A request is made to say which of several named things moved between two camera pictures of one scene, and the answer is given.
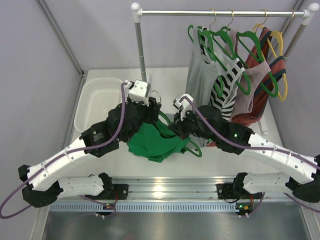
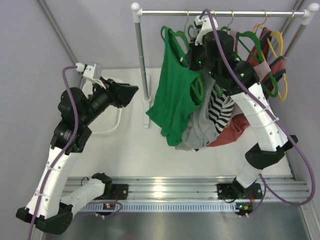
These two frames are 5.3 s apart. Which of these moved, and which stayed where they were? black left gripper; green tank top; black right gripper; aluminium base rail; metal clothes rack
Moved: black right gripper; green tank top; black left gripper
Stayed: aluminium base rail; metal clothes rack
